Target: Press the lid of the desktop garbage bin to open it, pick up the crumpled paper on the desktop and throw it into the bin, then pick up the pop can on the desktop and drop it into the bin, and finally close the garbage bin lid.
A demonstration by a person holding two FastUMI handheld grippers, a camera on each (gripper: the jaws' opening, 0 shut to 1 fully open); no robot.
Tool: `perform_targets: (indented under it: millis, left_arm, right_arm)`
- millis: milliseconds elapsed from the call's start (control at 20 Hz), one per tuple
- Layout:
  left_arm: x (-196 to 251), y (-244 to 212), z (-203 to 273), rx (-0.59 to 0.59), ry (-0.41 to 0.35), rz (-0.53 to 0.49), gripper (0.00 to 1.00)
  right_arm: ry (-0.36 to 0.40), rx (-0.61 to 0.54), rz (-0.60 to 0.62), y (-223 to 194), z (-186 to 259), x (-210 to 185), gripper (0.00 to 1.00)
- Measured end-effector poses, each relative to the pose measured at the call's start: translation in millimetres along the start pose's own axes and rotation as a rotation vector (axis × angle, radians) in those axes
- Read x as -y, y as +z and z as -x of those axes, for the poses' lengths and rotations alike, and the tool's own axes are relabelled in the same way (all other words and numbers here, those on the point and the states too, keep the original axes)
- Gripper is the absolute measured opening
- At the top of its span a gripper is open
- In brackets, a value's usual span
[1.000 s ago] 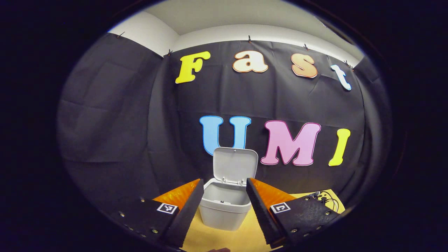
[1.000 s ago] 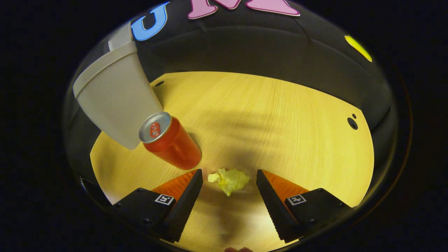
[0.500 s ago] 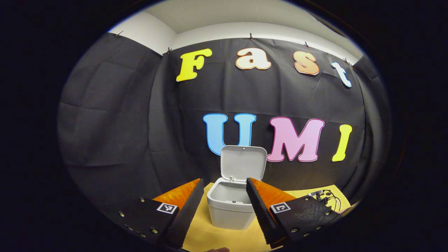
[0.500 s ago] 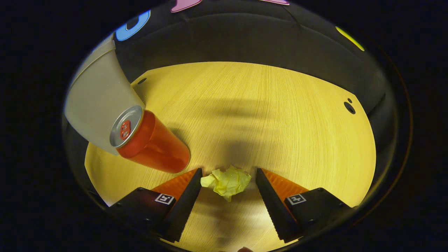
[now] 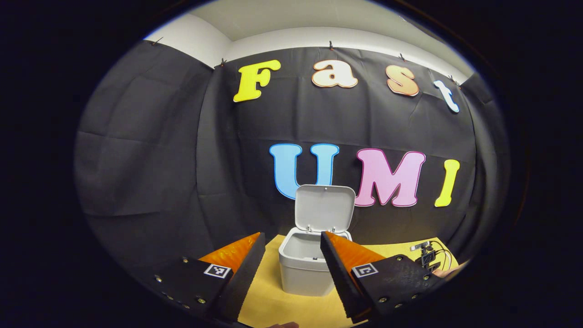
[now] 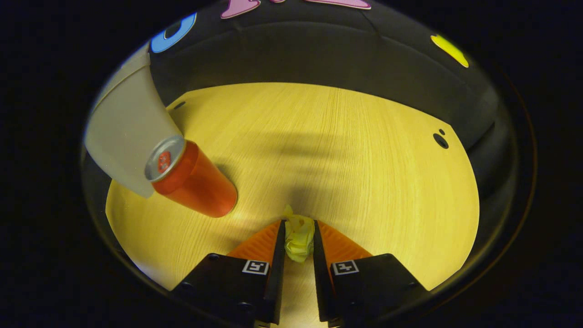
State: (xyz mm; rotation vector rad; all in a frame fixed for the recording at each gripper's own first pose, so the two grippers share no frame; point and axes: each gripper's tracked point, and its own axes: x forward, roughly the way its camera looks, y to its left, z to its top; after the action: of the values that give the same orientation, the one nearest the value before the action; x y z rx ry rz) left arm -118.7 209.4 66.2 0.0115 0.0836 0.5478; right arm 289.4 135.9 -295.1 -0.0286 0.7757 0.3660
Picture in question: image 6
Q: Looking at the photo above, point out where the yellow paper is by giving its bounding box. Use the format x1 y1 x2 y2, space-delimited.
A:
283 205 316 264

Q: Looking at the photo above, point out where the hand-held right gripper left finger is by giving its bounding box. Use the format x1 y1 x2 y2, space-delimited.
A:
171 220 286 326

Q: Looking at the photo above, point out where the white desktop garbage bin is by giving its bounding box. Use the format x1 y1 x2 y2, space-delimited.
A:
84 43 184 199

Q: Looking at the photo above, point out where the black backdrop cloth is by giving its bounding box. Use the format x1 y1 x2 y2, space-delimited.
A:
82 0 520 256

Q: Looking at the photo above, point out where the red pop can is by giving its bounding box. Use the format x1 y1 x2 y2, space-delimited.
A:
144 135 238 218

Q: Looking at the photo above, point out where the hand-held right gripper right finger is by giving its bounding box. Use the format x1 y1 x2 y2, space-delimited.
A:
312 220 429 328

